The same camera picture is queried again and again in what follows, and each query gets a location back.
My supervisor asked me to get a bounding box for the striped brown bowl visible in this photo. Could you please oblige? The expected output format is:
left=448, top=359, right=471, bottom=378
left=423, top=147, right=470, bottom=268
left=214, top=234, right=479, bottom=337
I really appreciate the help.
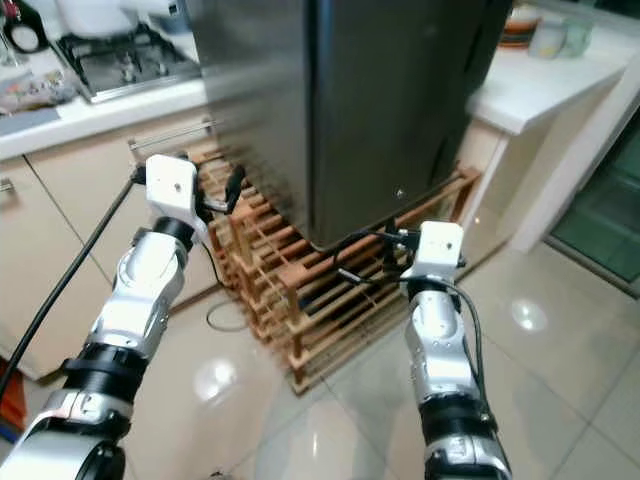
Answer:
left=499, top=8, right=542, bottom=50

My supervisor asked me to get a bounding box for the pale green cup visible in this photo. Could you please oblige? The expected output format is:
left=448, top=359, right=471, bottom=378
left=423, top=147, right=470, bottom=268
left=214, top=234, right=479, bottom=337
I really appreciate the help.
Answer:
left=560, top=19, right=594, bottom=57

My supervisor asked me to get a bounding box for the beige corner counter cabinet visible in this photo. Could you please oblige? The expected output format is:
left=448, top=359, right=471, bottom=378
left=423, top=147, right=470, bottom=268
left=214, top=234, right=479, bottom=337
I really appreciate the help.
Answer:
left=455, top=80, right=623, bottom=263

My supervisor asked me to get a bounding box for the stainless steel mini fridge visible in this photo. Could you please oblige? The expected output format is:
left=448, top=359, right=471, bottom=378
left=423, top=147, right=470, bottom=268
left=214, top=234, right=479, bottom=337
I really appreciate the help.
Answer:
left=188, top=0, right=514, bottom=252

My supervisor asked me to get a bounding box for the wooden wine rack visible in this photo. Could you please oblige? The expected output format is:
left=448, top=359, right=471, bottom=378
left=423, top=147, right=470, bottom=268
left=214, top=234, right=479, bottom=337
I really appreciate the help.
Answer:
left=198, top=150, right=482, bottom=394

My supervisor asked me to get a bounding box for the grey printed snack packet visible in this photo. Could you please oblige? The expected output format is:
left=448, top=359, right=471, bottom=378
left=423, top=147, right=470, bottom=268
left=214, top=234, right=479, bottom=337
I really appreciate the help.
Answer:
left=0, top=70, right=78, bottom=115

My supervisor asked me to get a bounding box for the steel gas hob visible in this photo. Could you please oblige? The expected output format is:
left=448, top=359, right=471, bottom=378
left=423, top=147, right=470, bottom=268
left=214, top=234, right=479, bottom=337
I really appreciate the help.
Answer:
left=54, top=28, right=203, bottom=103

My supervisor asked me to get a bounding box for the orange and blue box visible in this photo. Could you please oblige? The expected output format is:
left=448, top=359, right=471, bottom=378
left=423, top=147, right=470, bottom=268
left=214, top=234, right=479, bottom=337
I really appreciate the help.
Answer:
left=0, top=384, right=27, bottom=444

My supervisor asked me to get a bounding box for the pale cream cup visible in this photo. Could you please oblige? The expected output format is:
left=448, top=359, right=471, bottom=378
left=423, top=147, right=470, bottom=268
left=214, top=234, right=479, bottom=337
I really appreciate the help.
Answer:
left=527, top=20, right=567, bottom=60

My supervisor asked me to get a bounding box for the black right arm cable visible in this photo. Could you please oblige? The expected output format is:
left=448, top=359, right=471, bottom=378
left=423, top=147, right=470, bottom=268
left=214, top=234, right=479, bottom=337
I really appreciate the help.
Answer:
left=334, top=230, right=491, bottom=403

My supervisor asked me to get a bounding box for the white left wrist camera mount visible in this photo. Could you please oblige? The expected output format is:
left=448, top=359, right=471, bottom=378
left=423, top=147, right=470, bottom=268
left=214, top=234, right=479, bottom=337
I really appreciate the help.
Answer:
left=144, top=154, right=200, bottom=227

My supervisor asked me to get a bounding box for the steel fridge door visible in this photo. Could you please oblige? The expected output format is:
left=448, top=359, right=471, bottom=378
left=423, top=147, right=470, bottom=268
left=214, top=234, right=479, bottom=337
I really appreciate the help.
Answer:
left=188, top=0, right=346, bottom=251

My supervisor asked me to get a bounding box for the beige kitchen drawer cabinet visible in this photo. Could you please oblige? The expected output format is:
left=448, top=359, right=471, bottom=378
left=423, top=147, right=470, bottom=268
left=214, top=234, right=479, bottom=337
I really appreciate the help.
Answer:
left=0, top=108, right=221, bottom=382

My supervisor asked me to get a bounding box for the black round kitchen utensil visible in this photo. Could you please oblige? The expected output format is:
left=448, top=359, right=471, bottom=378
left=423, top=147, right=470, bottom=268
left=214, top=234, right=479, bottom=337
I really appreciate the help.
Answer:
left=2, top=0, right=48, bottom=55

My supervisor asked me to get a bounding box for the dark green glass door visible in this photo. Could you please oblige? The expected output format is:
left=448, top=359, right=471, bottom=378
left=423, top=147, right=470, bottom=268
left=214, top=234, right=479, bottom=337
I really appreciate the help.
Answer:
left=549, top=133, right=640, bottom=288

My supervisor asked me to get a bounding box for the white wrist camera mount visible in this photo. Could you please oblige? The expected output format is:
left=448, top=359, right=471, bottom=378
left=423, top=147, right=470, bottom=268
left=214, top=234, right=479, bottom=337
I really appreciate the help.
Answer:
left=399, top=220, right=467, bottom=287
left=144, top=154, right=200, bottom=227

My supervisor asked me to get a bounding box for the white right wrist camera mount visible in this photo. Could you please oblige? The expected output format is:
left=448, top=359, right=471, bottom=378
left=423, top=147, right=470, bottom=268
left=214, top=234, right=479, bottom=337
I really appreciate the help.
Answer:
left=399, top=220, right=467, bottom=287

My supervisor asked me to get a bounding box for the white cooking pot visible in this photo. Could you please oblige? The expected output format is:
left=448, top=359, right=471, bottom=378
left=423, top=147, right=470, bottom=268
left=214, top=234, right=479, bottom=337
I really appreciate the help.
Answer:
left=54, top=0, right=139, bottom=38

